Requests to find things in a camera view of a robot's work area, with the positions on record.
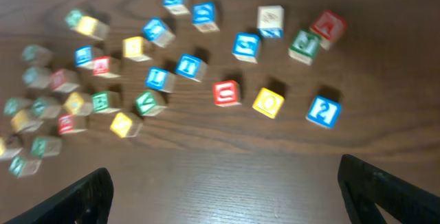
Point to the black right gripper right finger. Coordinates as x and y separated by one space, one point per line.
365 187

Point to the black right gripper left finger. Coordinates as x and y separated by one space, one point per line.
86 201

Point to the green R block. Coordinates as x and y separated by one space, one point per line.
46 146

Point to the yellow O block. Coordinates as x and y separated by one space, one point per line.
126 125
268 103

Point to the green 4 block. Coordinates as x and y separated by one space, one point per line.
24 166

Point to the red E block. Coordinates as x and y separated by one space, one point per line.
71 124

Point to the blue 2 block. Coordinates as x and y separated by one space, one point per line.
324 112

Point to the yellow C block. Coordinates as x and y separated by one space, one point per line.
10 147

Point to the yellow block middle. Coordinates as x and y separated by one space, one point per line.
79 103

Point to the green N block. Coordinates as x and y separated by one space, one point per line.
46 107

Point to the yellow X block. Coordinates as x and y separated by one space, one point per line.
25 122

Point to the green V block centre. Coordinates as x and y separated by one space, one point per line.
150 103

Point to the green v block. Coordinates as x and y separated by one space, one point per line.
13 105
150 103

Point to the green V block left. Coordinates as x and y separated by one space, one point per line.
13 105

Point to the red A block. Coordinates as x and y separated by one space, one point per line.
106 67

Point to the green 7 block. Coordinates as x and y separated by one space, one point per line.
37 77

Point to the blue I block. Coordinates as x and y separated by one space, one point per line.
160 79

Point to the blue P block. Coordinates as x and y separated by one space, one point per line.
84 56

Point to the green J block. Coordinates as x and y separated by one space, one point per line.
304 47

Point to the green block far left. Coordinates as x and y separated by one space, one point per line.
36 55

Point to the yellow S block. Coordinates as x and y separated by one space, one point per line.
137 48

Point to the red M block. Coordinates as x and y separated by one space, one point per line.
329 27

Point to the red U block right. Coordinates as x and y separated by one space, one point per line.
226 93

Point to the blue T block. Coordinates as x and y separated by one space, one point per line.
191 67

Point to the yellow block far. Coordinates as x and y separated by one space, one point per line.
92 28

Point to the blue 5 block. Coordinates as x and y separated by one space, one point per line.
246 47

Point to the blue L block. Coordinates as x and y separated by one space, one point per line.
157 32

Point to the green Z block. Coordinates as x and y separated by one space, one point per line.
73 18

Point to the blue X block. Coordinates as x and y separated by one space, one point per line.
270 21

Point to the blue D block far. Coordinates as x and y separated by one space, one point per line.
177 7

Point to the blue d block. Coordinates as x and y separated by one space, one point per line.
177 7
204 17

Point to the blue D block near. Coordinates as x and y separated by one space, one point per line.
204 17

